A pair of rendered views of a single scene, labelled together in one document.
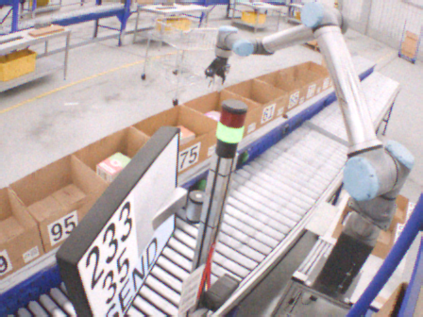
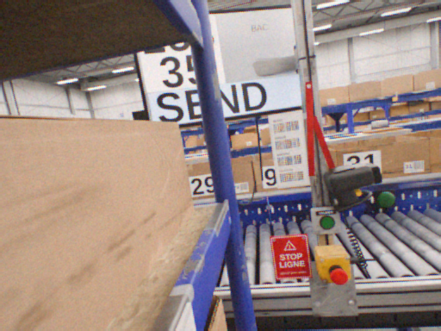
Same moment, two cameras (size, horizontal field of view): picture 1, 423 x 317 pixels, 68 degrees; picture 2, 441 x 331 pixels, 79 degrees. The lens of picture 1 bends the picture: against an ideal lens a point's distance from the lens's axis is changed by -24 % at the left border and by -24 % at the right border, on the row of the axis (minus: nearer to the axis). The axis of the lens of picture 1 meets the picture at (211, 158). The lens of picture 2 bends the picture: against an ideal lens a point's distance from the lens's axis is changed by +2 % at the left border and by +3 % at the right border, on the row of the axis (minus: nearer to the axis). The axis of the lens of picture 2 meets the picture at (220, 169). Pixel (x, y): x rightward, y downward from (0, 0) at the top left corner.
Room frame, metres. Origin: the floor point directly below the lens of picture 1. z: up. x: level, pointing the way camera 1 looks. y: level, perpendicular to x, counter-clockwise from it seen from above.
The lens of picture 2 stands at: (0.23, -0.59, 1.22)
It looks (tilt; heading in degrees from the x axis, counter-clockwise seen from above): 8 degrees down; 69
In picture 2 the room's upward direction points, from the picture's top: 9 degrees counter-clockwise
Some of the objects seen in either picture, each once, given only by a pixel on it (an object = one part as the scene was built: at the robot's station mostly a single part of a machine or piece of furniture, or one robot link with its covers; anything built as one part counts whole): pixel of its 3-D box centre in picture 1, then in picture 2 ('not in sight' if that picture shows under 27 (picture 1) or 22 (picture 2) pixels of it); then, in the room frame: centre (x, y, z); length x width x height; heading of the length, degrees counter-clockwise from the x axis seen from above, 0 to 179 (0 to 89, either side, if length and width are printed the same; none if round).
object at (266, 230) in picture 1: (243, 218); not in sight; (1.55, -0.20, 0.72); 0.52 x 0.05 x 0.05; 59
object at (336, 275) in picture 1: (348, 255); not in sight; (1.14, -0.67, 0.91); 0.26 x 0.26 x 0.33; 62
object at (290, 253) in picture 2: not in sight; (301, 256); (0.65, -0.01, 0.85); 0.16 x 0.01 x 0.13; 149
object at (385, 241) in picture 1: (367, 227); not in sight; (1.50, -0.91, 0.80); 0.38 x 0.28 x 0.10; 65
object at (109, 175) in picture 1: (114, 169); not in sight; (1.47, 0.43, 0.92); 0.16 x 0.11 x 0.07; 152
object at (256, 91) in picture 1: (254, 101); not in sight; (2.44, -0.21, 0.97); 0.39 x 0.29 x 0.17; 149
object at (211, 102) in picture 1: (220, 117); not in sight; (2.11, -0.01, 0.96); 0.39 x 0.29 x 0.17; 149
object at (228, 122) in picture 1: (231, 123); not in sight; (0.72, -0.03, 1.62); 0.05 x 0.05 x 0.06
